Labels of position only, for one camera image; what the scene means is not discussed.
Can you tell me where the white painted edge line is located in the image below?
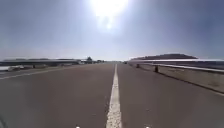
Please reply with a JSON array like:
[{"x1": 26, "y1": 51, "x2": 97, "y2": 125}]
[{"x1": 105, "y1": 63, "x2": 123, "y2": 128}]

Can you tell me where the tree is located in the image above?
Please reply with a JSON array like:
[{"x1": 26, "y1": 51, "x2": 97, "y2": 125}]
[{"x1": 85, "y1": 56, "x2": 94, "y2": 65}]

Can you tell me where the grey asphalt road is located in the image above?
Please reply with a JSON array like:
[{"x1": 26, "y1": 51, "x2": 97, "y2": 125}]
[{"x1": 0, "y1": 62, "x2": 224, "y2": 128}]

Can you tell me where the dark hill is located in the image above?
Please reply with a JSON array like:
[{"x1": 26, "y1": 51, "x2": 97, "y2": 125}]
[{"x1": 131, "y1": 53, "x2": 199, "y2": 61}]

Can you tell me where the white painted side line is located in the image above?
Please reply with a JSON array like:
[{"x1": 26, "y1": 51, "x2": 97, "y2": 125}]
[{"x1": 0, "y1": 65, "x2": 78, "y2": 81}]

